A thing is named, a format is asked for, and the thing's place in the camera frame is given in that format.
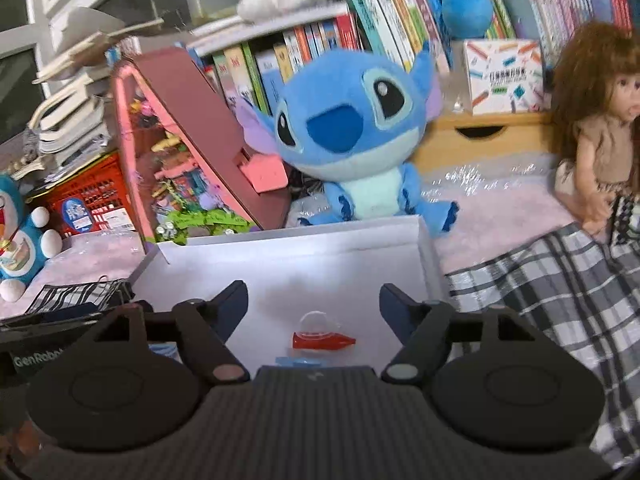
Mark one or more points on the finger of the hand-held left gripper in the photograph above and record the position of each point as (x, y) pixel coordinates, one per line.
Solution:
(60, 319)

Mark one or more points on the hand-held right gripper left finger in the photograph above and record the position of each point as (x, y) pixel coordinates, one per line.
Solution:
(231, 310)

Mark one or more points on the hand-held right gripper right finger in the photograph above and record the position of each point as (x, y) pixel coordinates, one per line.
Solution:
(396, 310)

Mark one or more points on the white cardboard box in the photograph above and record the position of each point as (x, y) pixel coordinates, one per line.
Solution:
(325, 270)

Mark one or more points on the blue robot cat plush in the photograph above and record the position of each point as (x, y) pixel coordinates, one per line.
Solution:
(25, 240)

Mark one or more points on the red plastic crate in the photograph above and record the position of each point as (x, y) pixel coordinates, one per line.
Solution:
(100, 190)

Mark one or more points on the black white plaid cloth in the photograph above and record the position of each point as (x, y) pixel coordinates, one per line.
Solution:
(550, 300)

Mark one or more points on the blue alien plush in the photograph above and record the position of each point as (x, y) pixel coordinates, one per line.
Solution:
(345, 125)

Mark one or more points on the stack of worn books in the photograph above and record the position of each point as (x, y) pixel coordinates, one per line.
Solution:
(70, 125)

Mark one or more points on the wooden drawer box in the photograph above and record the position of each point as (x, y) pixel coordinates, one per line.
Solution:
(500, 140)

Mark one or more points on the pink triangular toy dollhouse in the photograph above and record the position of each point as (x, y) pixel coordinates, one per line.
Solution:
(200, 110)

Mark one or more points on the row of small upright books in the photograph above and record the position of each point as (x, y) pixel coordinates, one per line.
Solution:
(250, 75)

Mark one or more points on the white printed small box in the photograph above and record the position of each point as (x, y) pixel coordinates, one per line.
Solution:
(502, 77)

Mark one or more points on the brown haired baby doll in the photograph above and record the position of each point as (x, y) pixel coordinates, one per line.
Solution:
(600, 150)

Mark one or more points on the row of thin picture books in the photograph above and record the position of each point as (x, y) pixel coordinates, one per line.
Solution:
(390, 10)

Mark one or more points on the blue round plush ball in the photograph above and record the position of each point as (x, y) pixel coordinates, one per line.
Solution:
(467, 7)

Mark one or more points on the row of pale spine books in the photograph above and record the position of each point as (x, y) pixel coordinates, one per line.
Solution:
(550, 5)

